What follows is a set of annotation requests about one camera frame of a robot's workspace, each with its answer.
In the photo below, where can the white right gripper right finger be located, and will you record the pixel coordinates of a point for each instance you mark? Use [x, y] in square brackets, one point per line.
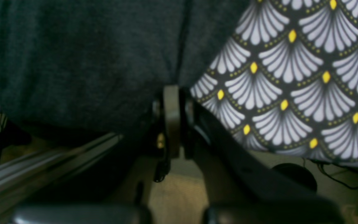
[240, 189]

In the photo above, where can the fan-patterned table cloth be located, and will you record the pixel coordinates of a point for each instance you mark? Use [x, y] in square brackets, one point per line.
[286, 81]

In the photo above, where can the aluminium frame rail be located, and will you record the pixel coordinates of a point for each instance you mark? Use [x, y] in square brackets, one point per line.
[25, 175]

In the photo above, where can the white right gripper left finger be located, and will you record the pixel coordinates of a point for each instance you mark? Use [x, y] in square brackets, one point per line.
[172, 120]

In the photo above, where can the dark grey T-shirt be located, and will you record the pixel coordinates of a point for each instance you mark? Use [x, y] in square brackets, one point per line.
[96, 65]

